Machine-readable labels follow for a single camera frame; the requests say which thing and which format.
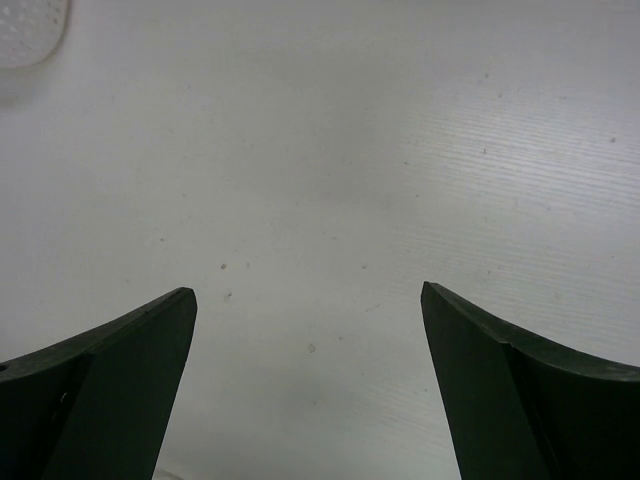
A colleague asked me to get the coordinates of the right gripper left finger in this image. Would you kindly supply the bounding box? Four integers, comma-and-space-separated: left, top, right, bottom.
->
1, 287, 197, 479

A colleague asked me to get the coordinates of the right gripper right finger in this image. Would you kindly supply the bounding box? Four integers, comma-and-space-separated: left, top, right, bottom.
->
421, 282, 639, 479

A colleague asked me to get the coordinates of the white perforated plastic bin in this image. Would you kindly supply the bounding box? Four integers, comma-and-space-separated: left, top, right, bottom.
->
1, 0, 73, 110

